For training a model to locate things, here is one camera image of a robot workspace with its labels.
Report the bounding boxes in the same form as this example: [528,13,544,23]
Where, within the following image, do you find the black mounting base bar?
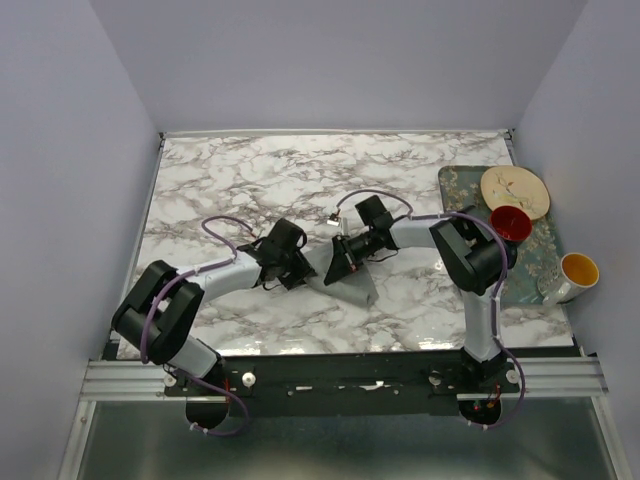
[165,350,519,418]

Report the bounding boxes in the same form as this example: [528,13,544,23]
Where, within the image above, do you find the beige floral plate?
[480,165,551,220]

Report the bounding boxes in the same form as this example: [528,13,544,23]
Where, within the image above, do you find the white mug yellow inside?
[537,253,600,306]

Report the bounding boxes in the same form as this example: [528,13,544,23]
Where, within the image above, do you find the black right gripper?
[325,229,378,286]

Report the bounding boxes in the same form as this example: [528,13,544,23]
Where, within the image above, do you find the aluminium frame rail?
[520,357,609,398]

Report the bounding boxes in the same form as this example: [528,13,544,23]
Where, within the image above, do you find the grey cloth napkin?
[303,242,379,308]

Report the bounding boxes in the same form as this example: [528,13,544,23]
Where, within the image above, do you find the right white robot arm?
[324,195,512,392]

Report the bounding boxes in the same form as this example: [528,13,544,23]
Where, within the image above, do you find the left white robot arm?
[111,217,315,395]

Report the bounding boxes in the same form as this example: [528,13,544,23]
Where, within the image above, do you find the black mug red inside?
[489,205,533,269]

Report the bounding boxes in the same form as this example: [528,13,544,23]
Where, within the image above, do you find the floral blue tray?
[437,164,567,306]

